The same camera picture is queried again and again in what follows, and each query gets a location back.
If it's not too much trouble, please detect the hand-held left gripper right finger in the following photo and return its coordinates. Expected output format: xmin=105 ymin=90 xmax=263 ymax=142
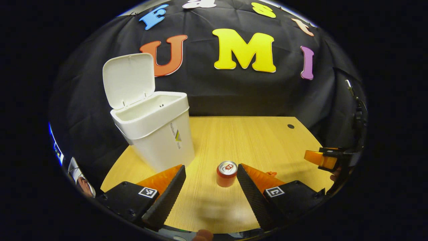
xmin=236 ymin=163 xmax=326 ymax=231

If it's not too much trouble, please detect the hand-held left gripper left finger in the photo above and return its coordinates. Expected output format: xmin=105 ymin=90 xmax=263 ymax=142
xmin=97 ymin=164 xmax=187 ymax=232

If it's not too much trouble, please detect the red pop can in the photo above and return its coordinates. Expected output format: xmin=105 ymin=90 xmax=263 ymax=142
xmin=216 ymin=161 xmax=238 ymax=188

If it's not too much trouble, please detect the white desktop garbage bin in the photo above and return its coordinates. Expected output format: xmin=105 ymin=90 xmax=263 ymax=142
xmin=102 ymin=53 xmax=195 ymax=173

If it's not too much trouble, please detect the wooden desktop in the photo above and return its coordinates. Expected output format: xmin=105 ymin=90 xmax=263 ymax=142
xmin=100 ymin=116 xmax=335 ymax=234

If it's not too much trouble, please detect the white side table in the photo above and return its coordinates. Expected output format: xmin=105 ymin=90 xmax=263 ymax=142
xmin=67 ymin=157 xmax=96 ymax=198

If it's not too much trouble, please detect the black backdrop cloth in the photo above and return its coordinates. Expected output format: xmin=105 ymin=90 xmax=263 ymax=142
xmin=48 ymin=0 xmax=368 ymax=198

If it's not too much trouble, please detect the computer monitor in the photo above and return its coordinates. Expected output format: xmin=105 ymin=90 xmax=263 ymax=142
xmin=48 ymin=122 xmax=65 ymax=166

